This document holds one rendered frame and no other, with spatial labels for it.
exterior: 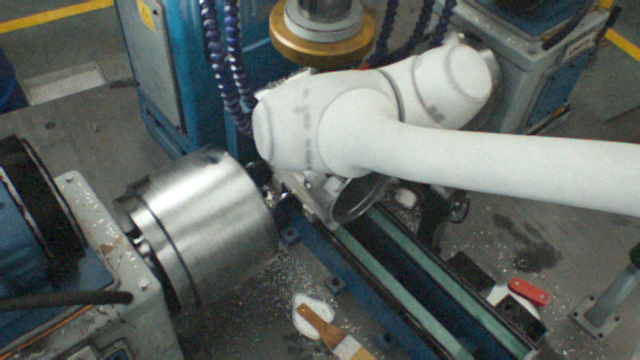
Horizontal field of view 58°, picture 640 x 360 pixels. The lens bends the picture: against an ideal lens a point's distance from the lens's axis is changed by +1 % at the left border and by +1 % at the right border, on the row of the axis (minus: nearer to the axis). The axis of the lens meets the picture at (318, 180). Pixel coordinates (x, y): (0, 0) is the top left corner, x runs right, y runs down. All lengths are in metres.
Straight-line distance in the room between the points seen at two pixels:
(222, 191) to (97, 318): 0.27
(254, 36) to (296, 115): 0.58
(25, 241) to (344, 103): 0.42
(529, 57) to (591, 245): 0.47
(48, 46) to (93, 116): 1.69
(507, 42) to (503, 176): 0.81
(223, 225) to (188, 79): 0.33
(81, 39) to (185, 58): 2.23
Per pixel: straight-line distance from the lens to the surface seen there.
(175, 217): 0.93
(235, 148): 1.15
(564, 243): 1.47
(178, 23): 1.07
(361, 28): 0.98
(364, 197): 1.22
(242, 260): 0.98
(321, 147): 0.62
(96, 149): 1.57
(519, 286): 1.34
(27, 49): 3.34
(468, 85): 0.70
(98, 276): 0.88
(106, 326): 0.87
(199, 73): 1.15
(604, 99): 3.26
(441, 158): 0.55
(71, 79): 2.46
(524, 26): 1.37
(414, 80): 0.71
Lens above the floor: 1.90
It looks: 50 degrees down
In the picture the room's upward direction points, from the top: 4 degrees clockwise
